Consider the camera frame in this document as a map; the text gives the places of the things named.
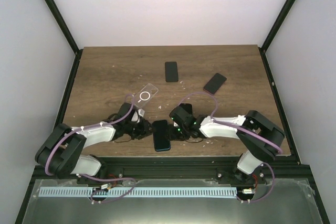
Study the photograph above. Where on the black phone far centre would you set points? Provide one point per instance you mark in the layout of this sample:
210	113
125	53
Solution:
171	71

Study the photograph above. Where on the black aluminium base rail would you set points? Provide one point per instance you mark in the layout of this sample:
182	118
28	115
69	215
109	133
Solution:
221	169

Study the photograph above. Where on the blue phone black screen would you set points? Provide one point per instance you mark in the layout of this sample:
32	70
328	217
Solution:
160	136

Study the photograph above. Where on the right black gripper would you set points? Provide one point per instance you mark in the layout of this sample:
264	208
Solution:
172	135

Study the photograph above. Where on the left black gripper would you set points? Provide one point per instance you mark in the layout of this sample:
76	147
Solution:
145	131

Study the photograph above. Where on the pink phone black screen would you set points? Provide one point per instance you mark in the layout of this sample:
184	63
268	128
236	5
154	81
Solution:
214	84

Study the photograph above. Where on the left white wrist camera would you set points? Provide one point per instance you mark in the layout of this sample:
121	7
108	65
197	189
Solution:
138	115

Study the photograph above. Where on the right black frame post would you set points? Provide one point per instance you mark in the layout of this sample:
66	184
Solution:
288	4

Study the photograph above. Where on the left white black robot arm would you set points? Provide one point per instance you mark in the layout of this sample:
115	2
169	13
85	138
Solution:
61	153

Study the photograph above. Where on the black frame post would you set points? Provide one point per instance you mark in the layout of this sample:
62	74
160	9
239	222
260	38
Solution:
62	25
288	4

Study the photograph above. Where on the clear magsafe phone case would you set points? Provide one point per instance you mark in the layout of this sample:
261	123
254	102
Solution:
145	95

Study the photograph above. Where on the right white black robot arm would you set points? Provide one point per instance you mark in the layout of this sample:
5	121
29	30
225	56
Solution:
261	137

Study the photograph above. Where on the black phone case centre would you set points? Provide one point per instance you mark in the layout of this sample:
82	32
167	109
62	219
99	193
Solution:
187	107

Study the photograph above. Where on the left black frame post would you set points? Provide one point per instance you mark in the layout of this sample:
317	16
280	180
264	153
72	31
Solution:
62	25

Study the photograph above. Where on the light blue slotted cable duct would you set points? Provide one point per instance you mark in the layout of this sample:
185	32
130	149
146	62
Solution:
146	192

